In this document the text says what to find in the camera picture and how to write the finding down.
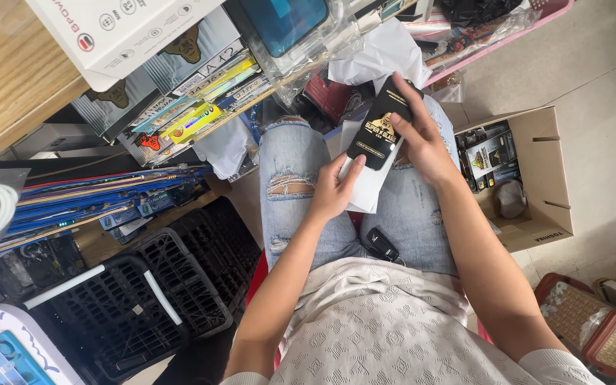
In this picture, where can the person's left hand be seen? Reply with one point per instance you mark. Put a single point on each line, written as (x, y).
(329, 195)

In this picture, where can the person's right hand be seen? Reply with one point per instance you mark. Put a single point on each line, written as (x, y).
(431, 149)

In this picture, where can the white paper sleeves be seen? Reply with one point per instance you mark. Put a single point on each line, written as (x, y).
(365, 192)

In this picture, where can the black gold-print screen protector packet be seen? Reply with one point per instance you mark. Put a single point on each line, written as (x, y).
(377, 136)

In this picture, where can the light blue ripped jeans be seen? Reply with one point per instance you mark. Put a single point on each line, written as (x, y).
(297, 214)

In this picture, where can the pile of black packets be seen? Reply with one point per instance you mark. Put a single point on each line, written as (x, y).
(487, 158)

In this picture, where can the black car key fob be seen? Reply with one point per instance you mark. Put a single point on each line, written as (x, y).
(382, 245)

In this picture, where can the grey crumpled bag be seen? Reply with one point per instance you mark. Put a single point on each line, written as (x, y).
(510, 199)

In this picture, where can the dark red wallet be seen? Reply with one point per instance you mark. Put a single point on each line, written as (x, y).
(329, 99)

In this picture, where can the white crumpled paper bag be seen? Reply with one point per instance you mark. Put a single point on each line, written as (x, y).
(380, 56)

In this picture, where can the white plastic bag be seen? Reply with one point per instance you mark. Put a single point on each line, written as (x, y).
(225, 147)

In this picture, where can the brown cardboard box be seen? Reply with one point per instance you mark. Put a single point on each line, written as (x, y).
(546, 176)

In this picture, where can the black plastic crate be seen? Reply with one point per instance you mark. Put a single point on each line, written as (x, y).
(222, 246)

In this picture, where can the pink plastic basket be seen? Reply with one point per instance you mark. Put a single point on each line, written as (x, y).
(495, 32)

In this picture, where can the white knit shirt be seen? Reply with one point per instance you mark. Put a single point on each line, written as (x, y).
(383, 326)

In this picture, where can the stack of grey screen protector packets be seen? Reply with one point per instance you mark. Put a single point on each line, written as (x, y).
(190, 91)

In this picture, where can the clear packaged blue phone case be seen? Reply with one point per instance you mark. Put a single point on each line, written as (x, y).
(286, 26)

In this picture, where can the row of blue flat packets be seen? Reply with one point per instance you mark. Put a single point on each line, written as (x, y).
(99, 206)

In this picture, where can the large white carton box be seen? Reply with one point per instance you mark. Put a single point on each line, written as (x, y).
(126, 37)

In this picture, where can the heap of black accessory packets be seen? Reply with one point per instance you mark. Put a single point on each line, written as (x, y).
(38, 264)

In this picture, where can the white and blue packaged box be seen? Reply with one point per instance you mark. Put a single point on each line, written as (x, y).
(8, 347)

